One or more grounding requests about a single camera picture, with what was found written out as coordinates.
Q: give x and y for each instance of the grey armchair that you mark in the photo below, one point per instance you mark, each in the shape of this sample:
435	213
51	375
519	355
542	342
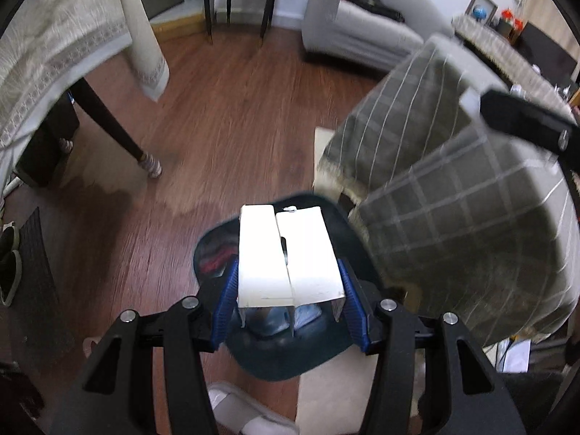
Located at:
362	31

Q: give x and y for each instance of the small blue globe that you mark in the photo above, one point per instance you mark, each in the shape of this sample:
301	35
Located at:
479	12

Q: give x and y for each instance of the beige fringed counter cloth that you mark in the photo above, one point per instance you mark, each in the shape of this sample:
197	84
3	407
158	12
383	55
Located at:
489	45

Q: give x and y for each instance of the beige patterned tablecloth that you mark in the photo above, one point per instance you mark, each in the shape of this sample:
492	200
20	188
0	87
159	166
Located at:
54	31

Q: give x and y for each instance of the grey picture frame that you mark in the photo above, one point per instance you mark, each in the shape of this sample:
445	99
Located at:
480	0

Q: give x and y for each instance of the white cardboard box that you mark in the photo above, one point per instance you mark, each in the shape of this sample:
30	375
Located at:
290	258

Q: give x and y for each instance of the dark blue trash bin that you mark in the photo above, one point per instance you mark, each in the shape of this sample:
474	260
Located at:
272	358

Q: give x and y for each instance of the flat cardboard box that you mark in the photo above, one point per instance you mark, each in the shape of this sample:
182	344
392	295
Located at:
179	25

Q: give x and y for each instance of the person's shoe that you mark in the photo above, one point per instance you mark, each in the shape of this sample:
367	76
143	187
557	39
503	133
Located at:
244	405

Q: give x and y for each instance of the black handbag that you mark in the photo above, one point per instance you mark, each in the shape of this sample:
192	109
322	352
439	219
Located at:
376	2

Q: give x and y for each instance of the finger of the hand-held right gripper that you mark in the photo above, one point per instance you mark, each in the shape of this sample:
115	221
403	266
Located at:
530	120

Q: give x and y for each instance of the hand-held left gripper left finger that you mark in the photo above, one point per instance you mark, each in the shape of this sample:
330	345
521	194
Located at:
226	299

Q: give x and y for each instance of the dark floor mat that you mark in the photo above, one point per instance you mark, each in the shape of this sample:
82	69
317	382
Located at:
45	281

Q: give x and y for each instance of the small red flags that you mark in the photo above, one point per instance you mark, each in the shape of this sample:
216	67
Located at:
511	12

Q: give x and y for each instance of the dark wooden table leg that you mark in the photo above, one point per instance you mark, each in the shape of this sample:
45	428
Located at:
113	118

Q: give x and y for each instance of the pair of dark shoes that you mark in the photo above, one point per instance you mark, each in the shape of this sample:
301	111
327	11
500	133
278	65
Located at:
9	263

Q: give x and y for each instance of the black monitor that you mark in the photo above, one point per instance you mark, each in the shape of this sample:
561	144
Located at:
548	52

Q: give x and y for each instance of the red wrapper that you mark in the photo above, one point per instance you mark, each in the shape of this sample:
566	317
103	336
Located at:
216	260

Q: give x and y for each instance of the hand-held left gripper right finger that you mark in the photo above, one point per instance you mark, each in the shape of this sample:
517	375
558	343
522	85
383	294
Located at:
351	299

